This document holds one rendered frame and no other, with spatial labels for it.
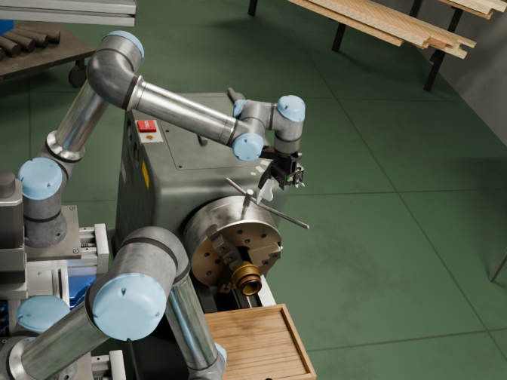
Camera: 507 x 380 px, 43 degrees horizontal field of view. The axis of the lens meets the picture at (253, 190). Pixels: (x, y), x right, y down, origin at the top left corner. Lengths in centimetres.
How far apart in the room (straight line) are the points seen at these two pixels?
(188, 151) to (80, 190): 182
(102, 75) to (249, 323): 101
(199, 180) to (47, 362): 97
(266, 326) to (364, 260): 179
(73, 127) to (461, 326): 260
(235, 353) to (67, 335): 94
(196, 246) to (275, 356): 44
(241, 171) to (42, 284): 74
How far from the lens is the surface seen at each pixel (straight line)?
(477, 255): 435
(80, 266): 208
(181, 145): 226
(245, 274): 203
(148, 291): 111
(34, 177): 187
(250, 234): 208
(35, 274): 204
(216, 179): 214
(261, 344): 217
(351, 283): 375
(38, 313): 152
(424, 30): 562
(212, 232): 204
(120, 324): 115
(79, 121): 186
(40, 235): 196
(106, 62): 165
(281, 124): 174
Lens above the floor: 256
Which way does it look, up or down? 38 degrees down
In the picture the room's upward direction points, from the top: 14 degrees clockwise
